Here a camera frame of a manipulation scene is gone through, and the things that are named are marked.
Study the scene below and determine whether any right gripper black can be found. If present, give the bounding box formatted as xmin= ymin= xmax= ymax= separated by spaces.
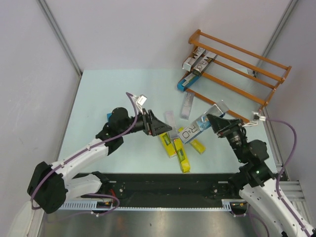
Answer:
xmin=206 ymin=114 xmax=247 ymax=162

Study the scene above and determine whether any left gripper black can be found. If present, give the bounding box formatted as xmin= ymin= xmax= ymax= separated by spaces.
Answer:
xmin=119 ymin=108 xmax=171 ymax=136

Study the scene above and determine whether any white blue R&O box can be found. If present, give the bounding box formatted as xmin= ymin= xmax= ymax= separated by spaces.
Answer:
xmin=178 ymin=100 xmax=229 ymax=144

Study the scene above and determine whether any lilac text-side toothpaste box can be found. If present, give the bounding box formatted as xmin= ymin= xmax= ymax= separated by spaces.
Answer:
xmin=164 ymin=111 xmax=178 ymax=140

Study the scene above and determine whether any lilac Protefix toothpaste box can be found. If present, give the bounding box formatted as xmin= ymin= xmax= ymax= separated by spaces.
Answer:
xmin=180 ymin=92 xmax=195 ymax=120

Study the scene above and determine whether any blue toothpaste box with barcode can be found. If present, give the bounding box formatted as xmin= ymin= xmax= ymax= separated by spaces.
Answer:
xmin=177 ymin=72 xmax=200 ymax=92

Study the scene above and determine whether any silver black R&O charcoal box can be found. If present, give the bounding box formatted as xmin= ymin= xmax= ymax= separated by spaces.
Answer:
xmin=182 ymin=47 xmax=206 ymax=71

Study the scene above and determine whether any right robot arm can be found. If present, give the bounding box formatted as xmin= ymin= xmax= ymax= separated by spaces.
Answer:
xmin=207 ymin=113 xmax=316 ymax=237

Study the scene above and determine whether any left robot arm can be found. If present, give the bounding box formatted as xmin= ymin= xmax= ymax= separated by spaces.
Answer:
xmin=27 ymin=107 xmax=172 ymax=214

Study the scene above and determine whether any orange wooden shelf rack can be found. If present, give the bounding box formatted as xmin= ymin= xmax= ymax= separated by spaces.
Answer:
xmin=181 ymin=29 xmax=292 ymax=123

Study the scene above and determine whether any yellow Curaprox box left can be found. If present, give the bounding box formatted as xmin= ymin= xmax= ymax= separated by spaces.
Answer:
xmin=159 ymin=132 xmax=177 ymax=158

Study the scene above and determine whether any yellow curaprox box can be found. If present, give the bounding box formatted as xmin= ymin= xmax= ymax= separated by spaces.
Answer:
xmin=173 ymin=138 xmax=191 ymax=173
xmin=159 ymin=132 xmax=177 ymax=158
xmin=180 ymin=128 xmax=206 ymax=155

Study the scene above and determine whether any yellow Curaprox box right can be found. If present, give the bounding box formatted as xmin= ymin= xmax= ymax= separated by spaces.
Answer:
xmin=180 ymin=128 xmax=206 ymax=155

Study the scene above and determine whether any yellow Curaprox box middle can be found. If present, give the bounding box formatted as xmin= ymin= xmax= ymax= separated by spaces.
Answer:
xmin=173 ymin=138 xmax=191 ymax=173

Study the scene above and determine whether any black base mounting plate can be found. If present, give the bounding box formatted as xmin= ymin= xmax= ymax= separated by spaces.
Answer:
xmin=74 ymin=172 xmax=250 ymax=205

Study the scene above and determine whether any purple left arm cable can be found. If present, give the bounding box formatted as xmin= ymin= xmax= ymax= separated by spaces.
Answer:
xmin=31 ymin=92 xmax=149 ymax=210

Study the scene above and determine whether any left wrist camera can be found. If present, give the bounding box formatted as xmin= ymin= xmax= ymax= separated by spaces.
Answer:
xmin=133 ymin=94 xmax=147 ymax=112

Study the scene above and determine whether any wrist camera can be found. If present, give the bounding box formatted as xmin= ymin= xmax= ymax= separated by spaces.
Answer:
xmin=133 ymin=94 xmax=147 ymax=112
xmin=242 ymin=112 xmax=266 ymax=127

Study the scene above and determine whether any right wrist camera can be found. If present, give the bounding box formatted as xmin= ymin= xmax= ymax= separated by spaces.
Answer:
xmin=242 ymin=112 xmax=266 ymax=127

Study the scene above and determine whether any aluminium frame rail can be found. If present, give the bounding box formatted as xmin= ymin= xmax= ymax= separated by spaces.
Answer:
xmin=280 ymin=181 xmax=305 ymax=209

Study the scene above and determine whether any white slotted cable duct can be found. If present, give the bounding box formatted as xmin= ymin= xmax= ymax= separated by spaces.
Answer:
xmin=59 ymin=199 xmax=114 ymax=211

